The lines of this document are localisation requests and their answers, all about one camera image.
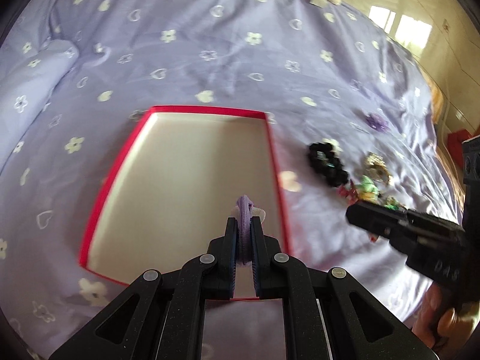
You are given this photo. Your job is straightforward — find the lavender floral bed quilt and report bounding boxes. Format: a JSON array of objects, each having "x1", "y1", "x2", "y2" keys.
[{"x1": 1, "y1": 0, "x2": 459, "y2": 359}]

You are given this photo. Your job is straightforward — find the red box on floor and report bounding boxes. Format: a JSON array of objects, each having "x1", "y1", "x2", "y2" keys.
[{"x1": 447, "y1": 129, "x2": 472, "y2": 170}]

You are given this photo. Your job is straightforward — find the red shallow jewelry box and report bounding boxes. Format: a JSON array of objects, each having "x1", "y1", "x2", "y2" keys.
[{"x1": 79, "y1": 105, "x2": 290, "y2": 285}]

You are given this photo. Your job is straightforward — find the mint green bow charm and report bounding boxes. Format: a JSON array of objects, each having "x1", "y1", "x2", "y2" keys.
[{"x1": 356, "y1": 175, "x2": 381, "y2": 203}]

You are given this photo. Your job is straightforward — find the right hand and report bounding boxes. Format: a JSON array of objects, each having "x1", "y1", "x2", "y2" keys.
[{"x1": 412, "y1": 283, "x2": 479, "y2": 357}]

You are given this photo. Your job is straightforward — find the purple fabric flower hairpiece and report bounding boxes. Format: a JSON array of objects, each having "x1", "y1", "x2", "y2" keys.
[{"x1": 365, "y1": 113, "x2": 389, "y2": 133}]

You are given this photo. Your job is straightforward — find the purple hair clip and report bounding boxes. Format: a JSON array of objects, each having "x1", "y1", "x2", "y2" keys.
[{"x1": 231, "y1": 195, "x2": 266, "y2": 266}]

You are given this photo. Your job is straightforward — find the black beaded scrunchie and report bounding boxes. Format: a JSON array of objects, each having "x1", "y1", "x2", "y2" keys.
[{"x1": 307, "y1": 142, "x2": 350, "y2": 188}]

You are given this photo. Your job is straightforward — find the green braided bracelet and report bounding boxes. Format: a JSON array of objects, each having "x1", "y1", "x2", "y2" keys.
[{"x1": 381, "y1": 196, "x2": 407, "y2": 213}]

